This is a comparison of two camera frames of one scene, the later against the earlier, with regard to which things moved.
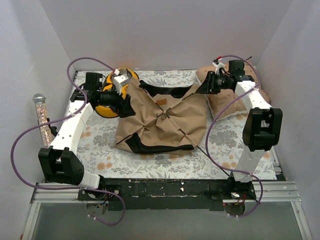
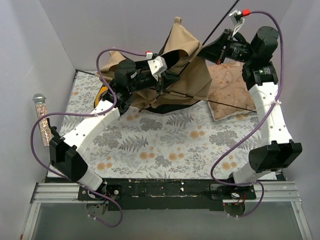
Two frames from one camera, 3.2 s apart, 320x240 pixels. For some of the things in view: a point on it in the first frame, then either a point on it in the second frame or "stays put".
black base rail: [170, 194] stays put
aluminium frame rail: [268, 192] stays put
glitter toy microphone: [40, 100] stays put
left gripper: [121, 105] → [160, 81]
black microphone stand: [53, 128] stays put
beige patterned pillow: [216, 102] stays put
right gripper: [210, 82] → [223, 46]
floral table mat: [218, 156] stays put
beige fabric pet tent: [167, 121] → [183, 53]
